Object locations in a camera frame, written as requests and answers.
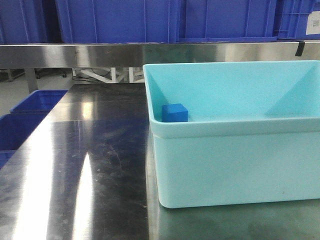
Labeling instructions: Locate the blue floor bin far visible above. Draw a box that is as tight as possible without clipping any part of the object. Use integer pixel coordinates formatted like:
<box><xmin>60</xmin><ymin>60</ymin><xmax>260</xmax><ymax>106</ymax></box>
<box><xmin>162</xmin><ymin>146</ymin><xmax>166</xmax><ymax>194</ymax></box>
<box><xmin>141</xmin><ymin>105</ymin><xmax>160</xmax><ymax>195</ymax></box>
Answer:
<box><xmin>10</xmin><ymin>89</ymin><xmax>68</xmax><ymax>114</ymax></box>

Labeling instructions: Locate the light blue plastic tub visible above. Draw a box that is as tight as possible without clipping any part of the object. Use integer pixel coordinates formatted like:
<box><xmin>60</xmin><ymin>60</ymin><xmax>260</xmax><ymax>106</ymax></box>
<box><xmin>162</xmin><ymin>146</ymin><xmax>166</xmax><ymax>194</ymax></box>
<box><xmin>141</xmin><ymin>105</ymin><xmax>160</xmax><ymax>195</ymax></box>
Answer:
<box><xmin>143</xmin><ymin>60</ymin><xmax>320</xmax><ymax>208</ymax></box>

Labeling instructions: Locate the blue foam cube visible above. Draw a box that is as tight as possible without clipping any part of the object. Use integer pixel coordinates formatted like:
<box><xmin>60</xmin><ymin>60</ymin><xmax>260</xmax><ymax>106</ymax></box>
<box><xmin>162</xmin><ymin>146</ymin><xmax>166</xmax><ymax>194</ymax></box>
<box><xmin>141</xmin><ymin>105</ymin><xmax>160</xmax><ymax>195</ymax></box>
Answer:
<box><xmin>161</xmin><ymin>103</ymin><xmax>189</xmax><ymax>123</ymax></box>

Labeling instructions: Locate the black tape strip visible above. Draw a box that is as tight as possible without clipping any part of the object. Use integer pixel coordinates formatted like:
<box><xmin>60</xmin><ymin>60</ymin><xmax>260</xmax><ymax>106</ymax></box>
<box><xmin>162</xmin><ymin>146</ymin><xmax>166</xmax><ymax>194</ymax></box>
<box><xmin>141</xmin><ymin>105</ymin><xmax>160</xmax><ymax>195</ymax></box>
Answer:
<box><xmin>295</xmin><ymin>41</ymin><xmax>305</xmax><ymax>57</ymax></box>

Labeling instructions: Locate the blue floor bin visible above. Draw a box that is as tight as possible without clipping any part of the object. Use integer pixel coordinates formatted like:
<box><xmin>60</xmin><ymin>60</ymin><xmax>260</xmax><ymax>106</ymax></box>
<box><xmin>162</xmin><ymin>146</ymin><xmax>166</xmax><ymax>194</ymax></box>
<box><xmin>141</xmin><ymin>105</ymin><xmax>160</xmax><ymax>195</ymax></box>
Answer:
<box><xmin>10</xmin><ymin>89</ymin><xmax>68</xmax><ymax>114</ymax></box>
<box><xmin>0</xmin><ymin>113</ymin><xmax>47</xmax><ymax>168</ymax></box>

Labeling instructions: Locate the blue floor bin near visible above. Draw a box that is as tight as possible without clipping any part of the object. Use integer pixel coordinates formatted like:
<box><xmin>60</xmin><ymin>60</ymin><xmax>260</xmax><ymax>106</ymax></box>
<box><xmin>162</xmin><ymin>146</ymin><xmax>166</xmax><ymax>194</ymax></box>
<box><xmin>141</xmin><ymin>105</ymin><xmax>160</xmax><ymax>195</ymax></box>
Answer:
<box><xmin>0</xmin><ymin>113</ymin><xmax>47</xmax><ymax>168</ymax></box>

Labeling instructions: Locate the blue crate with label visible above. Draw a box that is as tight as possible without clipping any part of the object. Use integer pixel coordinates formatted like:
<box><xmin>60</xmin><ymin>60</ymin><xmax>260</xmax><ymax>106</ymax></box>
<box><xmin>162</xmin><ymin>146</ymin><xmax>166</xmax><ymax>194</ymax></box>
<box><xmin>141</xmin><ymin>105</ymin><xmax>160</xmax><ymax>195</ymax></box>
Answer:
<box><xmin>273</xmin><ymin>0</ymin><xmax>320</xmax><ymax>40</ymax></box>

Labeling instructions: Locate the blue crate upper right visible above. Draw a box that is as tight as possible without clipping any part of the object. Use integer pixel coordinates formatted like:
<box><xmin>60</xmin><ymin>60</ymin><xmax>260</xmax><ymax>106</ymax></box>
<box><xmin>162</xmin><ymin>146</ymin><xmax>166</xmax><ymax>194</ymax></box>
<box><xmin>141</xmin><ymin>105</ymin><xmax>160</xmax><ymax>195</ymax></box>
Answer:
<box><xmin>177</xmin><ymin>0</ymin><xmax>277</xmax><ymax>43</ymax></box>

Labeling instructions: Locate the blue crate upper left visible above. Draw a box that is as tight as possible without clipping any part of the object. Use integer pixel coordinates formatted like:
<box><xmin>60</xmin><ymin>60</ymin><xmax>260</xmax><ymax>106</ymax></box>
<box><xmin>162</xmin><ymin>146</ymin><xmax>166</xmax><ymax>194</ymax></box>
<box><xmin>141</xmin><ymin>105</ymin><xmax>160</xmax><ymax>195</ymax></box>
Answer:
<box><xmin>0</xmin><ymin>0</ymin><xmax>48</xmax><ymax>45</ymax></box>

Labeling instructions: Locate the white metal frame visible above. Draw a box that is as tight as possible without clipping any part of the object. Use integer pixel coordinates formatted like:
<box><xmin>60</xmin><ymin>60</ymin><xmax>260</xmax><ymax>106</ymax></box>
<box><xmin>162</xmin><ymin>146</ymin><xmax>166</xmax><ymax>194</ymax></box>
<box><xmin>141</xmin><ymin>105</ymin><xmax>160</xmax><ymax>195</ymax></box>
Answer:
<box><xmin>72</xmin><ymin>67</ymin><xmax>145</xmax><ymax>84</ymax></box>

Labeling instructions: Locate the stainless steel shelf rail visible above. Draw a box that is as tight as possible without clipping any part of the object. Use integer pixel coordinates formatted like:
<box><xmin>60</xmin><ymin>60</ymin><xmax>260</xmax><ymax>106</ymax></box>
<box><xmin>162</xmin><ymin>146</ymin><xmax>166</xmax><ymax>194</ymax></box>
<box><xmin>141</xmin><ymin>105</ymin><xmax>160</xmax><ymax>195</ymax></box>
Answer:
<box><xmin>0</xmin><ymin>40</ymin><xmax>320</xmax><ymax>69</ymax></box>

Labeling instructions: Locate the blue crate upper middle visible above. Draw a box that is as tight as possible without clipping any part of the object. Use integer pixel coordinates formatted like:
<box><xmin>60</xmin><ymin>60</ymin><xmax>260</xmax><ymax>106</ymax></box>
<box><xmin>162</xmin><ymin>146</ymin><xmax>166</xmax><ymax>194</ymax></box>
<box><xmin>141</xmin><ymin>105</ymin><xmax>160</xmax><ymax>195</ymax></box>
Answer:
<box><xmin>55</xmin><ymin>0</ymin><xmax>181</xmax><ymax>44</ymax></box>

